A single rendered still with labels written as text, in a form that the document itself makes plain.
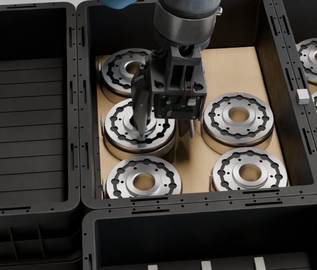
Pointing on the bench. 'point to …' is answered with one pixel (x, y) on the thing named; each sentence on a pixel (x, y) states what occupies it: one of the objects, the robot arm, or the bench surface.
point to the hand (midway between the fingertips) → (161, 125)
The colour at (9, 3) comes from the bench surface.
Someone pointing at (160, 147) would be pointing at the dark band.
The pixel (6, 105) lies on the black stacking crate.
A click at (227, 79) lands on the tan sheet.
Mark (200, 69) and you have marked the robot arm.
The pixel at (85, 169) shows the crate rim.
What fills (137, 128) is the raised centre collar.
